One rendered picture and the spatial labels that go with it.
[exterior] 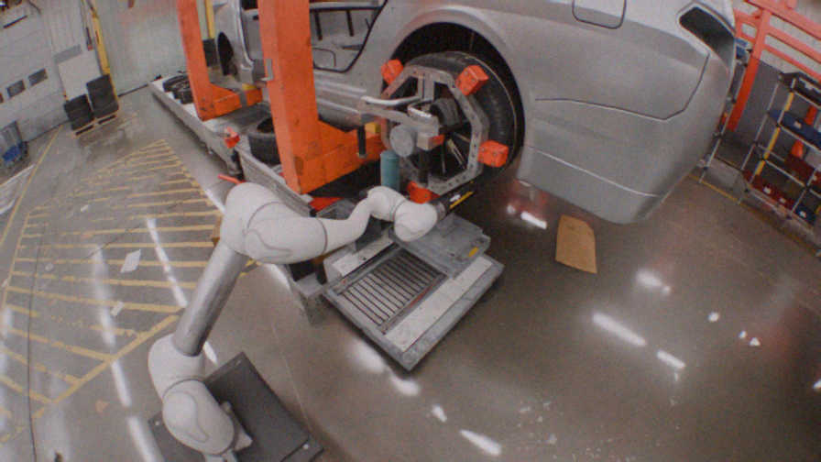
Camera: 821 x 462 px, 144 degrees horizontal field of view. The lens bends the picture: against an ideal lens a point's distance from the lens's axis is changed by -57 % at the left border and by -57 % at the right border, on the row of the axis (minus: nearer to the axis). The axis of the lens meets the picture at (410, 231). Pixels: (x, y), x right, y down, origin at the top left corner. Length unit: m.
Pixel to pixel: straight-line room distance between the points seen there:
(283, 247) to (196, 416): 0.53
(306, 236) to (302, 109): 0.82
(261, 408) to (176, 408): 0.33
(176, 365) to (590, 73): 1.55
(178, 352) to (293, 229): 0.55
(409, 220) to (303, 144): 0.66
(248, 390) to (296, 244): 0.65
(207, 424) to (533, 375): 1.33
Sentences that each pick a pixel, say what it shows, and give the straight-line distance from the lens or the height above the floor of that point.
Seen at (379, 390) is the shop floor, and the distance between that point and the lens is 1.45.
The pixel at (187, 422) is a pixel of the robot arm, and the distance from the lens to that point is 0.95.
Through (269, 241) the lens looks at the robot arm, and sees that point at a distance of 0.70.
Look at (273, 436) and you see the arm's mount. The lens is 1.13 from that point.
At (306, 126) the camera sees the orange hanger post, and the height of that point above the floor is 0.86.
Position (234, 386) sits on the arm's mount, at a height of 0.33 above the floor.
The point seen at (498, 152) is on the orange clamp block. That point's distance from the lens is 1.17.
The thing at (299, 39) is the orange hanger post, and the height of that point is 1.25.
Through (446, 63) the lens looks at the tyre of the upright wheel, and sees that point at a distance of 1.33.
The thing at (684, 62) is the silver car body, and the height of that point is 1.37.
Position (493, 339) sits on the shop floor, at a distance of 1.63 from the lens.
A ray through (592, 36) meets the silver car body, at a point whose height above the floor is 1.35.
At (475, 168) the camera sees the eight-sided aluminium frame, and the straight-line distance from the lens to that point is 1.25.
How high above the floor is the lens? 1.35
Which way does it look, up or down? 40 degrees down
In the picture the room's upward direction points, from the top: 2 degrees clockwise
